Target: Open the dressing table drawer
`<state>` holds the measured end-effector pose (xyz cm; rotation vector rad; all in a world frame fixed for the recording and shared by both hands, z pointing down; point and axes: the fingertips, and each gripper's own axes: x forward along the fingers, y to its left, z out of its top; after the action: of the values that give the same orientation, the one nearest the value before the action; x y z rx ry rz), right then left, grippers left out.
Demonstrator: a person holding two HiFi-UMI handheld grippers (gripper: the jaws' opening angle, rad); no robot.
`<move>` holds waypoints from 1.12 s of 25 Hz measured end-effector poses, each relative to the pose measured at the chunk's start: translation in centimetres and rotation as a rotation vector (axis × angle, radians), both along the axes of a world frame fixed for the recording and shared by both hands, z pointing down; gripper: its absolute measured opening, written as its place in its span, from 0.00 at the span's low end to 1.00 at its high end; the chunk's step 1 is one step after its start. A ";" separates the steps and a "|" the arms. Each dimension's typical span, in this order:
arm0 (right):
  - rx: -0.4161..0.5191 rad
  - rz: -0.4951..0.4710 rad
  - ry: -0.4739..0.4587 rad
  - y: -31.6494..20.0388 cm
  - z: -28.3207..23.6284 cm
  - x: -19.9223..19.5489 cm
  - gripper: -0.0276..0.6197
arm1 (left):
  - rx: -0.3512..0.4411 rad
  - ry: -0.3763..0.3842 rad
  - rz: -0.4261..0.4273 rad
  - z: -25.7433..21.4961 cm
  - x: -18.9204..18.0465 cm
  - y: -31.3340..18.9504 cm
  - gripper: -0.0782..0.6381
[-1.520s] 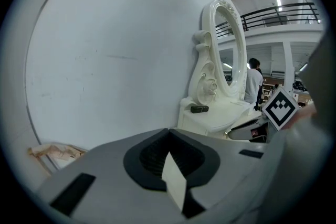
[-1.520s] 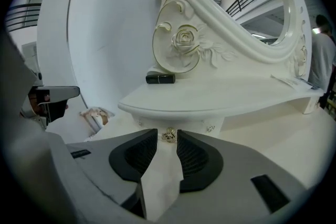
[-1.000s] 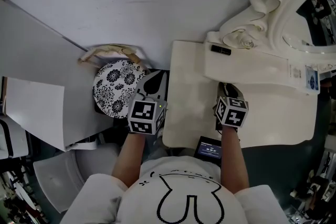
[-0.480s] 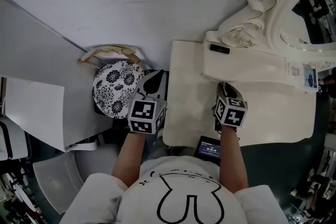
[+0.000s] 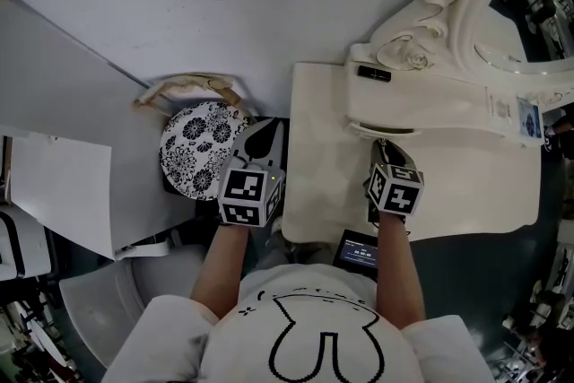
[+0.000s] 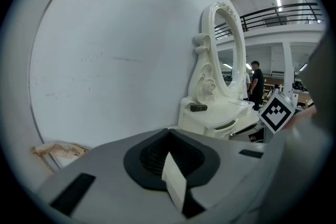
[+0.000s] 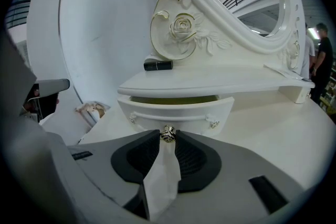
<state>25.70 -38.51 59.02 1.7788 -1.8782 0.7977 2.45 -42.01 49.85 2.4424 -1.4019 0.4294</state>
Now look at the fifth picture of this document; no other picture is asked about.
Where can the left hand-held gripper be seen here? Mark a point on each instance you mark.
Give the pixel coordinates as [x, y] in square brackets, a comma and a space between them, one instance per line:
[244, 188]

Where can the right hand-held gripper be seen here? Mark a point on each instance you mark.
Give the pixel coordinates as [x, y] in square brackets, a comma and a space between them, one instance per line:
[399, 197]

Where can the person's right forearm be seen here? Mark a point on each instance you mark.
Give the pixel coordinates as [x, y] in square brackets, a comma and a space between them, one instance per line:
[397, 269]

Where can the person's left forearm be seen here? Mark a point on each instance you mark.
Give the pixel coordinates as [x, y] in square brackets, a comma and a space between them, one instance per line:
[222, 264]

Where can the white dressing table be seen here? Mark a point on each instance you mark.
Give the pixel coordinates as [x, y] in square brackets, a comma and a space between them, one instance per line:
[323, 175]

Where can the black and white floral stool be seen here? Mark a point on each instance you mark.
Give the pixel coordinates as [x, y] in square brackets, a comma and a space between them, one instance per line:
[193, 148]

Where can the small black cosmetic case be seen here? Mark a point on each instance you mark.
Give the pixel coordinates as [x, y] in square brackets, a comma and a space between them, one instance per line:
[375, 73]

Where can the person's grey trouser legs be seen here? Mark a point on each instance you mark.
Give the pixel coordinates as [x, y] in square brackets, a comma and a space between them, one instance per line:
[291, 251]

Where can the black device with screen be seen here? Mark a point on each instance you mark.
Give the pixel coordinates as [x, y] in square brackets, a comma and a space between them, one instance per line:
[354, 253]

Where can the white printed packet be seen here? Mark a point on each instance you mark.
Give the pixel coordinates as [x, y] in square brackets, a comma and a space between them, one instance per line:
[501, 108]

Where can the blue and white card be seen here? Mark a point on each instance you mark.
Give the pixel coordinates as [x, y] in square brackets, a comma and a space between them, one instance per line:
[529, 121]

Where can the person's white printed t-shirt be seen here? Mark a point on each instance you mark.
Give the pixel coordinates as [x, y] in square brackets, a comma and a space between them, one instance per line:
[314, 327]

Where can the white flat board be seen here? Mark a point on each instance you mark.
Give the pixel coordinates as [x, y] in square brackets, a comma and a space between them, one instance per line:
[63, 188]

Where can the white plastic chair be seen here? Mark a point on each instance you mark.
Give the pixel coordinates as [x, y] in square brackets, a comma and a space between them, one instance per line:
[112, 296]

